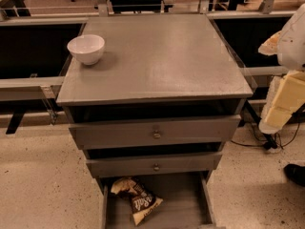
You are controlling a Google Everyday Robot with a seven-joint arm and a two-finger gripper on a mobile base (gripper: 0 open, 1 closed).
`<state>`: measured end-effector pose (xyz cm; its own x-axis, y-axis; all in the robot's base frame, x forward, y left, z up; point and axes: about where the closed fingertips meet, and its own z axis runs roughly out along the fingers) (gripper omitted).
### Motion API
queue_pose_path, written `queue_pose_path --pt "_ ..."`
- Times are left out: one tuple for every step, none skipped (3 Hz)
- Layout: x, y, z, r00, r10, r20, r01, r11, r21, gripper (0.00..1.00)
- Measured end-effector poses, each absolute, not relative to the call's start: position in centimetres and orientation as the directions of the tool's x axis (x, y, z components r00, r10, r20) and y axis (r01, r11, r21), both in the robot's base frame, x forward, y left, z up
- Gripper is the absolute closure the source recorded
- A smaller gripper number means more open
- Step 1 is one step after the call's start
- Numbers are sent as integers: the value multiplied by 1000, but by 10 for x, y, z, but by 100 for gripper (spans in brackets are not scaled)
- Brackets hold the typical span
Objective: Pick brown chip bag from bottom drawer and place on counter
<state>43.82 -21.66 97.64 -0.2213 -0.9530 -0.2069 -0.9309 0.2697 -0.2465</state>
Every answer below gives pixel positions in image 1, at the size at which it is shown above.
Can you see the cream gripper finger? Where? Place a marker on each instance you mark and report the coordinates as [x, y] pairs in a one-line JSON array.
[[269, 47], [285, 96]]

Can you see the brown chip bag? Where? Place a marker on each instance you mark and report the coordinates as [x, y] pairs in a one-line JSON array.
[[142, 200]]

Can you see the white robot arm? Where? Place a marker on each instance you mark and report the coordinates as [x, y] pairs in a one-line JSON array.
[[291, 44]]

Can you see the grey top drawer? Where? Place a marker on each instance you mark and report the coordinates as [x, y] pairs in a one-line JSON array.
[[139, 132]]

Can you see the grey drawer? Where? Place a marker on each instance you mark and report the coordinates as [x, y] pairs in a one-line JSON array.
[[186, 205], [139, 132], [143, 165]]

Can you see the grey middle drawer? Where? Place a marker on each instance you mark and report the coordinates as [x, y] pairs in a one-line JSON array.
[[143, 165]]

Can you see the grey wooden drawer cabinet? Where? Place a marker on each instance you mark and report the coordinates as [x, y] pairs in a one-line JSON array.
[[155, 66]]

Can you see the brass top drawer knob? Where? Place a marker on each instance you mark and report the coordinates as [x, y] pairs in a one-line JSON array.
[[156, 135]]

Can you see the brass drawer knob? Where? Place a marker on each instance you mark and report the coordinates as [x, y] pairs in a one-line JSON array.
[[156, 135], [156, 167]]

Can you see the grey bottom drawer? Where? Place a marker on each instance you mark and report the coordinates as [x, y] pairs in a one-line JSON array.
[[186, 205]]

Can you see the brass middle drawer knob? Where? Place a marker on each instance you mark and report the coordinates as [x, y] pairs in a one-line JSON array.
[[156, 167]]

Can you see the black table leg right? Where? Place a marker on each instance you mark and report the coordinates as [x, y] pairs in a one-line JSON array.
[[270, 142]]

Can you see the black table leg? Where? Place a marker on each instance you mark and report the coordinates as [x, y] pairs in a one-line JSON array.
[[270, 142], [14, 123]]

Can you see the black shoe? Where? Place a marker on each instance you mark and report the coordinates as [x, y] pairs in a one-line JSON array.
[[295, 173]]

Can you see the white ceramic bowl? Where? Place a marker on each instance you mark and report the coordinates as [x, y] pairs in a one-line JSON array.
[[87, 49]]

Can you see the black table leg left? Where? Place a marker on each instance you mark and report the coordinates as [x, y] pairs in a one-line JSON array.
[[14, 123]]

